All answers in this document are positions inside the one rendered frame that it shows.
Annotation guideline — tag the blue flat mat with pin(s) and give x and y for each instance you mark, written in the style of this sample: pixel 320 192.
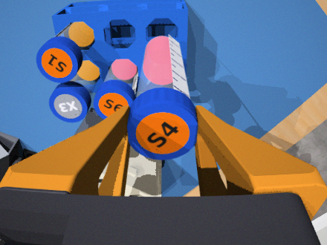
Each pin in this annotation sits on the blue flat mat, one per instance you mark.
pixel 249 62

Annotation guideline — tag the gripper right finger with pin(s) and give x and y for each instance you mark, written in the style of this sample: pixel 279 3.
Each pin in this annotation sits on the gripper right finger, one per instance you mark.
pixel 250 165

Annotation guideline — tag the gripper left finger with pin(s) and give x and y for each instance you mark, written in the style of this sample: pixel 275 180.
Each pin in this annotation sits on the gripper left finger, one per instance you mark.
pixel 75 164

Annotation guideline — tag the blue tube rack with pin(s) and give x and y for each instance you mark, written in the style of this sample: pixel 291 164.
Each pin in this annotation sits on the blue tube rack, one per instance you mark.
pixel 111 18

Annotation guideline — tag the tube with grey cap dot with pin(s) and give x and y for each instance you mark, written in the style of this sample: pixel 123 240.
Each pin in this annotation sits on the tube with grey cap dot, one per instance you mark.
pixel 71 100

